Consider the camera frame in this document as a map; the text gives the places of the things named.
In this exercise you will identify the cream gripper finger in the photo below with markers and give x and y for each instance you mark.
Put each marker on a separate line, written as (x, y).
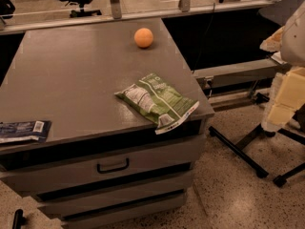
(287, 95)
(273, 42)

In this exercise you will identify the green jalapeno chip bag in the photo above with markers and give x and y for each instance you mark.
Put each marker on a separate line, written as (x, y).
(159, 102)

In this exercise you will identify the blue snack packet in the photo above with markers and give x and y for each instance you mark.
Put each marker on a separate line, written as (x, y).
(24, 131)

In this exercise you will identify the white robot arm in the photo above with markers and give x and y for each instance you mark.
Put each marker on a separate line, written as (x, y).
(292, 50)

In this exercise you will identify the orange fruit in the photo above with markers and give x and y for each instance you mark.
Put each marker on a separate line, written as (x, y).
(143, 38)

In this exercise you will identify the grey metal railing frame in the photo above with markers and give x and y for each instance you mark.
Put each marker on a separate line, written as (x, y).
(40, 14)

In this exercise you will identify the black cylinder on floor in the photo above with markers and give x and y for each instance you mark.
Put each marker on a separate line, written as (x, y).
(19, 220)

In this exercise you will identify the black drawer handle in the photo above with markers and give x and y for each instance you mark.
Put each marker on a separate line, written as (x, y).
(112, 168)

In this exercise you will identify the grey drawer cabinet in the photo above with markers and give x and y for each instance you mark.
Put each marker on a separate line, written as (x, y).
(69, 76)

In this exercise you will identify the black stand legs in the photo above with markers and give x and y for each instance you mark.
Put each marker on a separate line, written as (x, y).
(252, 149)

